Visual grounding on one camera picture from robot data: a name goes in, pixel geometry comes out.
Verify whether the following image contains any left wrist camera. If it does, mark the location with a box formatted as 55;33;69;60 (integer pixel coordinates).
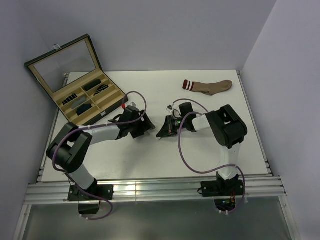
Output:
119;104;142;123

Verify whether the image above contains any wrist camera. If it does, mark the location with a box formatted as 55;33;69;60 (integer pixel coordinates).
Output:
166;102;193;118
119;104;142;123

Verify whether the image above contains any striped rolled sock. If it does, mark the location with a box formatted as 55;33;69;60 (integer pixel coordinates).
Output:
62;93;78;106
94;84;109;96

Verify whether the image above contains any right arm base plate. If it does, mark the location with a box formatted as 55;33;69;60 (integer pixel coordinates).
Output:
197;179;245;197

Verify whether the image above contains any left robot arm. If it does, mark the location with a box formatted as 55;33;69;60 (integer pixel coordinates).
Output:
46;114;156;200

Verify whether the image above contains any aluminium frame rail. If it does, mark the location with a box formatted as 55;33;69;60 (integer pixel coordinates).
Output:
23;176;287;205

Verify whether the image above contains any striped rolled sock left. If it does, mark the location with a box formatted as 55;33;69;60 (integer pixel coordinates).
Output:
62;93;78;106

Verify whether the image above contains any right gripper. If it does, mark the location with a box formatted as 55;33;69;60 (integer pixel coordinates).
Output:
157;114;188;138

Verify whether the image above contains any navy blue sock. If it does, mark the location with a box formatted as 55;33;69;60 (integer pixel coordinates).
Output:
76;103;92;116

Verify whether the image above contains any black compartment storage box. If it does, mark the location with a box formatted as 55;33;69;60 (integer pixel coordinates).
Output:
24;34;128;126

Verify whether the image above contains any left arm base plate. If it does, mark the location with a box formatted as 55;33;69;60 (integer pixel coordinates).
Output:
67;184;114;202

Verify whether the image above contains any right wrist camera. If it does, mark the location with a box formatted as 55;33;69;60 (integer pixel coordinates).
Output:
166;102;193;118

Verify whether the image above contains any tan sock with red cuff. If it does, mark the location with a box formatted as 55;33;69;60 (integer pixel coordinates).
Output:
182;79;233;96

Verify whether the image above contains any grey sock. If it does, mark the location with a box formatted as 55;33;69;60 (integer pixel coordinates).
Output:
70;96;87;110

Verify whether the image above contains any black rolled sock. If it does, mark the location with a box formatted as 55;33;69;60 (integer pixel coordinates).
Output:
82;79;102;92

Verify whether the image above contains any striped rolled sock right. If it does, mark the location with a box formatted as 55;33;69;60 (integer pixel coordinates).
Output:
94;84;109;96

